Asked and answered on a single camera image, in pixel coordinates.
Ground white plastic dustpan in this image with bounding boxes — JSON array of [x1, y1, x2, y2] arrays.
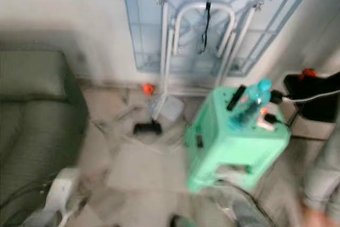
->
[[149, 95, 184, 122]]

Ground folded light blue table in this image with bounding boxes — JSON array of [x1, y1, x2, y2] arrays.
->
[[120, 0, 325, 97]]

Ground person's leg grey trousers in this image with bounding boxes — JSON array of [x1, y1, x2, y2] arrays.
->
[[300, 126, 340, 227]]

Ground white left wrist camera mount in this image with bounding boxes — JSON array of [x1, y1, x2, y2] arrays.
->
[[40, 167, 86, 227]]

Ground green leather sofa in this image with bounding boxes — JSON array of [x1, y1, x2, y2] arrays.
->
[[0, 51, 88, 227]]

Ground mint green plastic stool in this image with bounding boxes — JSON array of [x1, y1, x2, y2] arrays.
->
[[185, 86, 292, 193]]

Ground white power cable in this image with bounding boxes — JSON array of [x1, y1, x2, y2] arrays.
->
[[279, 90, 340, 103]]

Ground black bag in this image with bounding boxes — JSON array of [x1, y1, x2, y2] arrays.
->
[[283, 69, 340, 124]]

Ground blue water bottle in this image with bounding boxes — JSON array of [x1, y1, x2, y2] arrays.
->
[[228, 78, 273, 131]]

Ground small pink white item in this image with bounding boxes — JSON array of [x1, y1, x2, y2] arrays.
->
[[255, 115, 277, 131]]

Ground black brush head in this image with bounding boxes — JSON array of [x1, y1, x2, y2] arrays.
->
[[134, 122, 163, 135]]

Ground small orange floor object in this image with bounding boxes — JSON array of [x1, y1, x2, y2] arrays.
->
[[141, 82, 155, 96]]

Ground black remote control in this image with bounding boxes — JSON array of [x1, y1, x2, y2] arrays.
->
[[226, 85, 247, 112]]

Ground black hanging strap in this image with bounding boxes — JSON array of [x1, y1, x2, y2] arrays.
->
[[197, 0, 218, 55]]

